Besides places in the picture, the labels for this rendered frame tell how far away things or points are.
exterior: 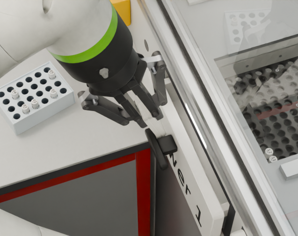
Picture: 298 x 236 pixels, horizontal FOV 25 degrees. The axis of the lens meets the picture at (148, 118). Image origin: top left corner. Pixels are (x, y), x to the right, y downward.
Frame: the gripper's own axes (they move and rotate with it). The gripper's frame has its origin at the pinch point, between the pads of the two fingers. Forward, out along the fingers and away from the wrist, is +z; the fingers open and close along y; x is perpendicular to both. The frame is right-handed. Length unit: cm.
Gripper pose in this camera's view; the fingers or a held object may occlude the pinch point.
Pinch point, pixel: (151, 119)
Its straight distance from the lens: 101.7
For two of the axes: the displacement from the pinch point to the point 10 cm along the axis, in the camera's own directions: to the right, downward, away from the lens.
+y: -8.8, 4.6, 1.1
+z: 3.2, 4.1, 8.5
